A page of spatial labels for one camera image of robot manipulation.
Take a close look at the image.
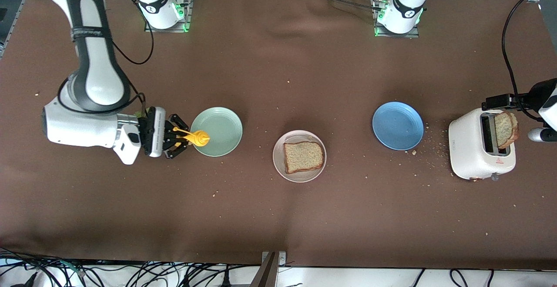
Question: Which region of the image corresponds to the yellow mustard squeeze bottle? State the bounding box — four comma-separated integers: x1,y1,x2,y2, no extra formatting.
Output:
173,126,210,147

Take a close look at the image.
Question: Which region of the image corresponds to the brown bread slice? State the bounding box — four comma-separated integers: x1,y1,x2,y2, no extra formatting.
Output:
494,111,520,149
284,141,325,174

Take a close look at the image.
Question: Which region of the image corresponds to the pale green plate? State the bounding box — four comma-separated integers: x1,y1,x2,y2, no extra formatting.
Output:
190,107,243,157

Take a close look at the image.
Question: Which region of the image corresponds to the blue plate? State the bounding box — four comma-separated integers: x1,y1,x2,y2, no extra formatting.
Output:
372,101,424,151

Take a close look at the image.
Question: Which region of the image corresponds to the beige plate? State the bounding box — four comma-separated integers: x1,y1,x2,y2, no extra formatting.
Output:
273,130,327,183

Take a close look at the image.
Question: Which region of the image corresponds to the white toaster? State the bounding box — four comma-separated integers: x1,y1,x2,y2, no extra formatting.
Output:
448,107,517,182

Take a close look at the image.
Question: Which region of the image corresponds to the brown table cloth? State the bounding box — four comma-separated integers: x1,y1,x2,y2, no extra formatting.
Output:
0,0,557,271

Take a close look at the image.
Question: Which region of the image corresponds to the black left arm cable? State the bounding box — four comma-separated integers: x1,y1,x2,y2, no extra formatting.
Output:
501,0,557,122

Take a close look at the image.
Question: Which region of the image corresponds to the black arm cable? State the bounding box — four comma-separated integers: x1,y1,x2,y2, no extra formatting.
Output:
501,0,557,122
102,0,154,115

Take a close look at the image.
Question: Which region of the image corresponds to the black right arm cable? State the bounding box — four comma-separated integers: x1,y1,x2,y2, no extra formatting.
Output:
102,0,154,115

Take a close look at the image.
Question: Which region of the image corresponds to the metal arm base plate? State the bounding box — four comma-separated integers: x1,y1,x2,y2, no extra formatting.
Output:
373,0,420,39
144,0,193,33

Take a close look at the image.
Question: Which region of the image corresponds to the black floor cable tangle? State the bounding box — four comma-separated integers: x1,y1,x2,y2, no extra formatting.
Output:
0,247,262,287

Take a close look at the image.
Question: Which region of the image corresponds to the metal table bracket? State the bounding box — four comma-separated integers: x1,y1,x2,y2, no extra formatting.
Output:
250,251,287,287

